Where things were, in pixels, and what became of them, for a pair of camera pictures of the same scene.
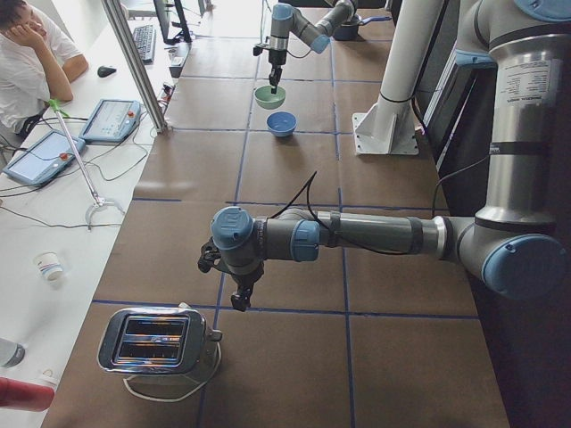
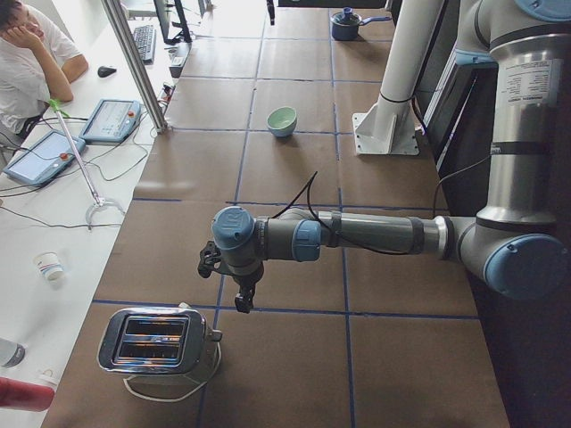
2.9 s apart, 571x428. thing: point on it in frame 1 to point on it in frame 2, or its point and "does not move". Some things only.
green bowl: [265, 98] to [281, 118]
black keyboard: [144, 37] does not move
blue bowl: [281, 123] does not move
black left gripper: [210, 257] does not move
